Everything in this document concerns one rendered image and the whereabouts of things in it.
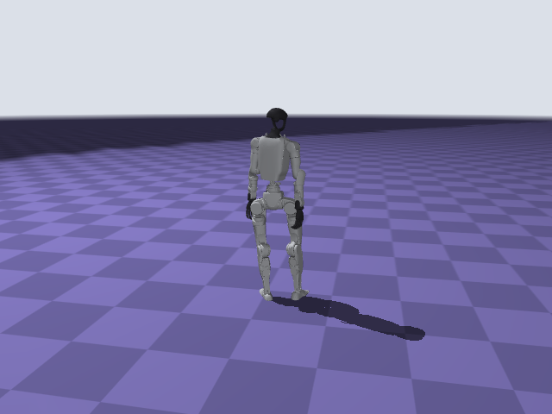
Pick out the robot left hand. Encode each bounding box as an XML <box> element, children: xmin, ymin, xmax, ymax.
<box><xmin>246</xmin><ymin>193</ymin><xmax>256</xmax><ymax>220</ymax></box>

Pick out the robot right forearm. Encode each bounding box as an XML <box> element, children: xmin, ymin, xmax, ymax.
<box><xmin>293</xmin><ymin>170</ymin><xmax>305</xmax><ymax>207</ymax></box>

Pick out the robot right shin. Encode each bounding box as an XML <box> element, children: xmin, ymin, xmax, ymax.
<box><xmin>288</xmin><ymin>244</ymin><xmax>303</xmax><ymax>292</ymax></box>

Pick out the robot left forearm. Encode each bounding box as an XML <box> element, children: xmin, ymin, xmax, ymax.
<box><xmin>248</xmin><ymin>168</ymin><xmax>258</xmax><ymax>199</ymax></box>

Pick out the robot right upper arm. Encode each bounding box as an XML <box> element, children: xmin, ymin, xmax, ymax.
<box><xmin>285</xmin><ymin>140</ymin><xmax>302</xmax><ymax>179</ymax></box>

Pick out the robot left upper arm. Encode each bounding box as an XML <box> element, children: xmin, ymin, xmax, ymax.
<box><xmin>249</xmin><ymin>137</ymin><xmax>260</xmax><ymax>175</ymax></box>

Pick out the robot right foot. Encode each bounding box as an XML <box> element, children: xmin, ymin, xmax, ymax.
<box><xmin>291</xmin><ymin>289</ymin><xmax>309</xmax><ymax>300</ymax></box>

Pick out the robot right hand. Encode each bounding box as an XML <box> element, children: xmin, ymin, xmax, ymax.
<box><xmin>291</xmin><ymin>200</ymin><xmax>304</xmax><ymax>229</ymax></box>

